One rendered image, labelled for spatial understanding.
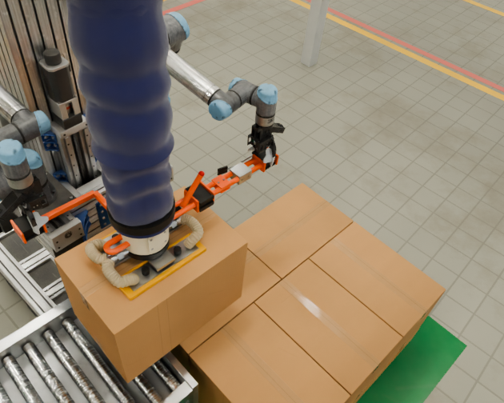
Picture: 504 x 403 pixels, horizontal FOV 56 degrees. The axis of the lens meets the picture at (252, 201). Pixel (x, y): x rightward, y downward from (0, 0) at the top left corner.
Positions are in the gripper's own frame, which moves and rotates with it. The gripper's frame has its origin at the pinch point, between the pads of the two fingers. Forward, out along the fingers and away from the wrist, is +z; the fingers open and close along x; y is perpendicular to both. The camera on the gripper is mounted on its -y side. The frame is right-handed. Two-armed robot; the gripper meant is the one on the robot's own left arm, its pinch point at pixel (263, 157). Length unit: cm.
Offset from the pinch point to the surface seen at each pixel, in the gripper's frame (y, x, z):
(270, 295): 12, 25, 66
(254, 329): 30, 33, 66
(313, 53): -237, -158, 107
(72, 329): 92, -20, 64
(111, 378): 91, 10, 64
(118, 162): 69, 7, -43
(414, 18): -426, -155, 125
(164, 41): 53, 10, -75
